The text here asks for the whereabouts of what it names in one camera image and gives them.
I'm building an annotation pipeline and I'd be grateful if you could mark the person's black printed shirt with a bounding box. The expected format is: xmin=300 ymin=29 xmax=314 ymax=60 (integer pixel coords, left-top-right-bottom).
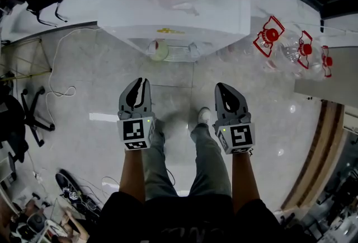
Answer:
xmin=97 ymin=191 xmax=283 ymax=243

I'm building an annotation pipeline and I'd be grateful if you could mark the white water dispenser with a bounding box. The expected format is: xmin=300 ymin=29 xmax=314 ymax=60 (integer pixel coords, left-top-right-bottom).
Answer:
xmin=97 ymin=0 xmax=252 ymax=63

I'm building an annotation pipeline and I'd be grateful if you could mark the white drawer unit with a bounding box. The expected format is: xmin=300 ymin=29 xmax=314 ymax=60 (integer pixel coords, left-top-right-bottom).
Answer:
xmin=342 ymin=104 xmax=358 ymax=132

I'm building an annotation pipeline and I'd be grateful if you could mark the person's left leg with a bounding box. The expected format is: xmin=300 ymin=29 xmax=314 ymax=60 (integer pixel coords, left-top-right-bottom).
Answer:
xmin=142 ymin=124 xmax=178 ymax=200

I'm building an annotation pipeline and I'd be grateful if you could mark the person's white right shoe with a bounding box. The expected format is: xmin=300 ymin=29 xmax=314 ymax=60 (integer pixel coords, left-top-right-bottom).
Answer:
xmin=197 ymin=106 xmax=212 ymax=125

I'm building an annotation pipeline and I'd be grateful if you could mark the person's right forearm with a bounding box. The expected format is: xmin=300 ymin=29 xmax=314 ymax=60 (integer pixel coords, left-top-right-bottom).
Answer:
xmin=231 ymin=152 xmax=261 ymax=214

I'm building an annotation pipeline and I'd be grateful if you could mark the person's leg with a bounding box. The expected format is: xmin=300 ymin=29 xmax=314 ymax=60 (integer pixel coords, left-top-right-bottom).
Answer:
xmin=189 ymin=123 xmax=233 ymax=198
xmin=142 ymin=124 xmax=178 ymax=200

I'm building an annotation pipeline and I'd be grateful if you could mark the round white side table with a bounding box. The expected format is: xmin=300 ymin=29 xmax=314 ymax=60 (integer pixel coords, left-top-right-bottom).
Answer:
xmin=0 ymin=39 xmax=53 ymax=80

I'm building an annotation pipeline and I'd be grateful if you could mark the person's left forearm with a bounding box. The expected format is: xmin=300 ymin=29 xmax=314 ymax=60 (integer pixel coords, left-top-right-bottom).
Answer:
xmin=119 ymin=148 xmax=146 ymax=203

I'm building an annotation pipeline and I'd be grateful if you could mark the black office chair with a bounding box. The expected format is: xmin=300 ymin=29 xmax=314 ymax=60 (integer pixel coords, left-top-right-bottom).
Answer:
xmin=0 ymin=86 xmax=56 ymax=164

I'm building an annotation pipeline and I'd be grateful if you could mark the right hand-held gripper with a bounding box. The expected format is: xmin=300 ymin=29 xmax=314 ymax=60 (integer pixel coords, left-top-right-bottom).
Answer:
xmin=213 ymin=82 xmax=256 ymax=155

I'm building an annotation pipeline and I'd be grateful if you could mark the black skateboard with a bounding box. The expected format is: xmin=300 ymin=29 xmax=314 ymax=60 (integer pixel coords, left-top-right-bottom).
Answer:
xmin=55 ymin=171 xmax=101 ymax=223

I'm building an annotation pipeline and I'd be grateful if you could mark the wooden floor panel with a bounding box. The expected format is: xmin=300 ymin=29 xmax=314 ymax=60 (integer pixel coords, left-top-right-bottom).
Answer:
xmin=281 ymin=100 xmax=345 ymax=211

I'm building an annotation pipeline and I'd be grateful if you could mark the clear plastic cup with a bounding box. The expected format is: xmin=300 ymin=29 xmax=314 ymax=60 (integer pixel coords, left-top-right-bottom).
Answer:
xmin=147 ymin=39 xmax=169 ymax=62

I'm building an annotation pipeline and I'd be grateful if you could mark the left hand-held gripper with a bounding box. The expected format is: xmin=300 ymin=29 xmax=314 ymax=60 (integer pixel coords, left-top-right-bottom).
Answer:
xmin=116 ymin=77 xmax=156 ymax=151

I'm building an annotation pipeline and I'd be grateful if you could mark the person's right leg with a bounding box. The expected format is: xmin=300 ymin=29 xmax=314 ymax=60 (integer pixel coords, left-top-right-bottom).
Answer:
xmin=189 ymin=123 xmax=233 ymax=198

